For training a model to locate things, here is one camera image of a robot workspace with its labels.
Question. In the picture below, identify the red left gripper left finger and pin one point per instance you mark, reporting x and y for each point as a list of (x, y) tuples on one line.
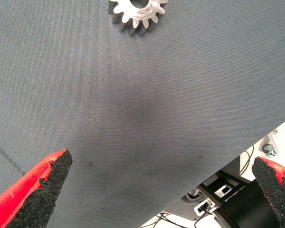
[(19, 202)]

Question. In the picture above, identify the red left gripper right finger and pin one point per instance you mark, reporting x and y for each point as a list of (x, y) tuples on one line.
[(275, 190)]

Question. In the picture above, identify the steel planetary gear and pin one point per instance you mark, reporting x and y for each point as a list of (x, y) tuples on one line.
[(145, 15)]

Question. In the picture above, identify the black caster foot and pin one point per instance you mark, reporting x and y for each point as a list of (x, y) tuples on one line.
[(268, 150)]

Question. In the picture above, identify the aluminium profile bar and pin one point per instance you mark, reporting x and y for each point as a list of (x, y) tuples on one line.
[(273, 140)]

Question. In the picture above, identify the dark grey table cloth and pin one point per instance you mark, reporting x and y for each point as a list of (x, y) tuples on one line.
[(109, 95)]

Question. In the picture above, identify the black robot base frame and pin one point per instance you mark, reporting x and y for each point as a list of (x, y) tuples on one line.
[(242, 202)]

